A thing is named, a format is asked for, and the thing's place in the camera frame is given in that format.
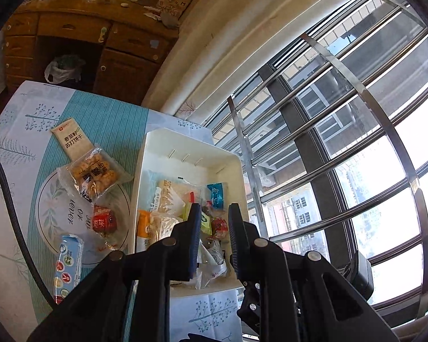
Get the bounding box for blue white biscuit packet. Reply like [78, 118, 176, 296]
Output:
[53, 234, 84, 305]

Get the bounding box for wooden desk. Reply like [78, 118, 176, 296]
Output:
[2, 0, 181, 105]

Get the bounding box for small blue snack packet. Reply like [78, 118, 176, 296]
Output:
[206, 182, 226, 209]

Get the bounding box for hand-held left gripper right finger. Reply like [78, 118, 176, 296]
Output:
[229, 203, 401, 342]

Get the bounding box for grey cloth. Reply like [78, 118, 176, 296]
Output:
[160, 11, 181, 29]

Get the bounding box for clear fried snack packet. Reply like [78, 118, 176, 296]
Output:
[58, 145, 134, 203]

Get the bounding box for green yellow snack packet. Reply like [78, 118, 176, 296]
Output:
[200, 210, 213, 236]

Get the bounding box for beige cracker packet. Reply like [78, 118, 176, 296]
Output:
[51, 117, 95, 161]

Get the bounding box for steel window bars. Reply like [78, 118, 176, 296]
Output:
[203, 0, 428, 328]

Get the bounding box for black cable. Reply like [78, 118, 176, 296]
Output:
[0, 145, 58, 305]

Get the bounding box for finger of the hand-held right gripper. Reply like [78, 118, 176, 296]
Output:
[236, 281, 268, 333]

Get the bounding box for red candy wrapper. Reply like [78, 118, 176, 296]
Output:
[211, 218, 229, 239]

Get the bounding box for red date candy packet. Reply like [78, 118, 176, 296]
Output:
[92, 205, 118, 239]

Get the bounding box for orange oat bar packet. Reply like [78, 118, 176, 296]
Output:
[136, 209, 158, 253]

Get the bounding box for bin with plastic bag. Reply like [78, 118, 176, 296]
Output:
[45, 54, 86, 84]

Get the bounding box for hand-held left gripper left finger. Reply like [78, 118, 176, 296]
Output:
[27, 203, 203, 342]

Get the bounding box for white plastic box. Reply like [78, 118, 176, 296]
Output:
[130, 127, 252, 298]

